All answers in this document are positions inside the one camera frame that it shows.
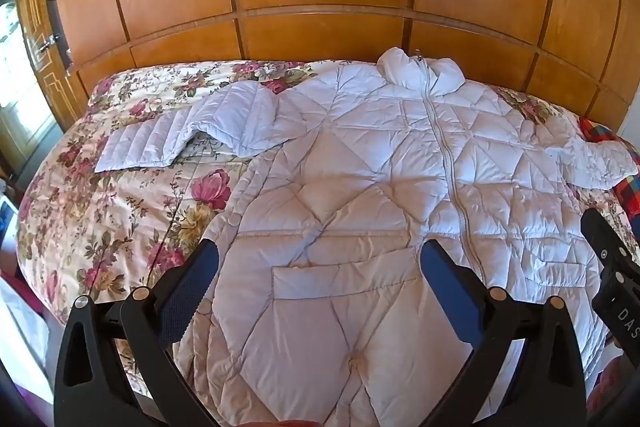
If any white quilted puffer jacket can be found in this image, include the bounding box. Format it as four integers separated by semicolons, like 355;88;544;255
98;48;610;426

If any floral bedspread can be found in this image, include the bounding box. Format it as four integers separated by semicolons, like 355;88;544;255
17;61;639;321

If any colourful checked pillow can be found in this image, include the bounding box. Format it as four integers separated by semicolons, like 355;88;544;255
578;117;639;239

